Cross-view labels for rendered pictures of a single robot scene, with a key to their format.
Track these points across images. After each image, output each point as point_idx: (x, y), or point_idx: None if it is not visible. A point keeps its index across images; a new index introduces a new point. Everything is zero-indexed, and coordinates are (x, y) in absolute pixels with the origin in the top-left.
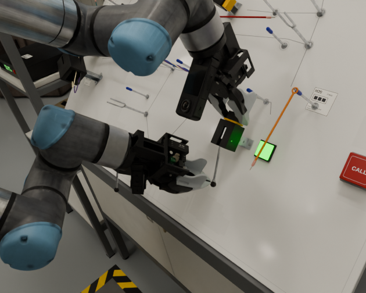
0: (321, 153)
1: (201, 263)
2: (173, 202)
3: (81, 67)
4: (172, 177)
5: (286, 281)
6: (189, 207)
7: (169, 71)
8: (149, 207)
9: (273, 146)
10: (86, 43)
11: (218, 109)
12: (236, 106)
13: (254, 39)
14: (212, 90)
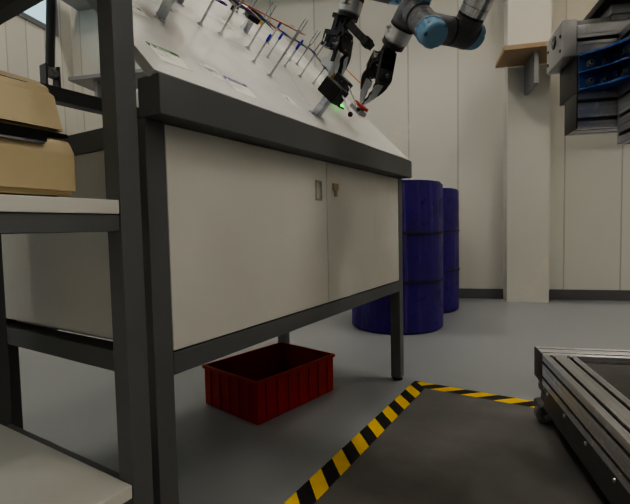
0: (345, 105)
1: (358, 207)
2: (351, 134)
3: None
4: None
5: (393, 150)
6: (356, 134)
7: (247, 49)
8: (350, 140)
9: None
10: None
11: (335, 65)
12: (347, 61)
13: (274, 52)
14: (345, 46)
